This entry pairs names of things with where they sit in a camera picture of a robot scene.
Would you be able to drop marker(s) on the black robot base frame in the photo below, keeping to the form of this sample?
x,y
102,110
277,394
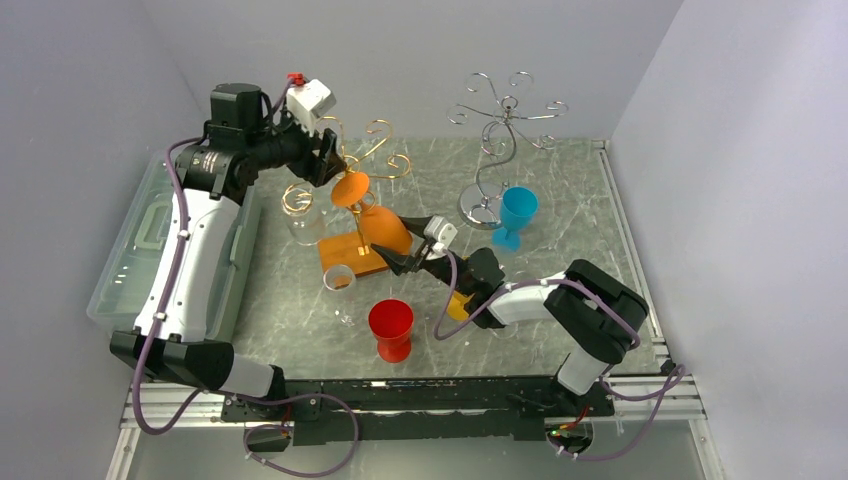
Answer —
x,y
520,407

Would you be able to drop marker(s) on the gold wire rack wooden base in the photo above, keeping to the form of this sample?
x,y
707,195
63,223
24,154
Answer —
x,y
349,248

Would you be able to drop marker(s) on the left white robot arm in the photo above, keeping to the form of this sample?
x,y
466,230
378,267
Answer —
x,y
247,133

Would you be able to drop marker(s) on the orange plastic wine glass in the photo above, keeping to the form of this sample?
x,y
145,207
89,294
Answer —
x,y
377,224

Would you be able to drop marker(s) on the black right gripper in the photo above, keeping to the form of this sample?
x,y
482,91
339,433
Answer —
x,y
401,262

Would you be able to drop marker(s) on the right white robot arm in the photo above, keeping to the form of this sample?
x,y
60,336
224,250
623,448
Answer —
x,y
601,314

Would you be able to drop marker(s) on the red plastic wine glass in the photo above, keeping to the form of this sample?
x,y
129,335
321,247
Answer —
x,y
391,322

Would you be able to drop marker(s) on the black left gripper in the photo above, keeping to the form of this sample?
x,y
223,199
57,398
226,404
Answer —
x,y
319,168

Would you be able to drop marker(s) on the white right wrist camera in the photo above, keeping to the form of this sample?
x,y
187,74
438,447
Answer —
x,y
439,233

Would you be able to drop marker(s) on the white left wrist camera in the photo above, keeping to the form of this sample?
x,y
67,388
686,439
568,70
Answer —
x,y
307,101

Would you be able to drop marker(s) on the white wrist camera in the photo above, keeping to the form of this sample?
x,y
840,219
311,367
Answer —
x,y
439,233
307,101

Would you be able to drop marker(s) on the clear wine glass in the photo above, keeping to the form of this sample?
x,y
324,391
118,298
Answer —
x,y
303,215
339,282

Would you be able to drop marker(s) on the clear plastic storage bin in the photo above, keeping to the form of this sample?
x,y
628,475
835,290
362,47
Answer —
x,y
125,283

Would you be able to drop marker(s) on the yellow plastic wine glass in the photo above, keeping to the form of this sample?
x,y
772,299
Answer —
x,y
456,309

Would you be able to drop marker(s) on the chrome wire glass rack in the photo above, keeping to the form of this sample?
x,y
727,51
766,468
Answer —
x,y
479,203

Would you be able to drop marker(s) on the blue plastic wine glass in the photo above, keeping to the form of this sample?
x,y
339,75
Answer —
x,y
519,205

